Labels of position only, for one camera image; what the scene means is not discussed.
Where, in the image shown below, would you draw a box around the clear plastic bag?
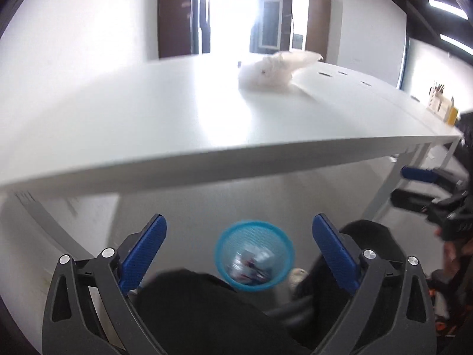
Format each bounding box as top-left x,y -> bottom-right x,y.
239,50 -> 324,89

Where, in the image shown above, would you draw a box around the brown cabinet with glass door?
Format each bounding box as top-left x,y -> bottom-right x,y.
252,0 -> 332,59

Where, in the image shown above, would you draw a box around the person's black trouser legs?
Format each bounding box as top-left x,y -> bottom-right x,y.
135,219 -> 406,355

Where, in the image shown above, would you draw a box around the wooden knife block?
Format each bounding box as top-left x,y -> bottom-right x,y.
427,84 -> 459,126

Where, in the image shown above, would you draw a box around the blue mesh trash basket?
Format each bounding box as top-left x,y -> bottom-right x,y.
214,220 -> 295,292

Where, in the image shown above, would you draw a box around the person's left hand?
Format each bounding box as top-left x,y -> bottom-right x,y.
443,241 -> 472,279

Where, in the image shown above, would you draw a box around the dark brown wooden cabinet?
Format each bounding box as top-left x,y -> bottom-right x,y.
157,0 -> 211,59

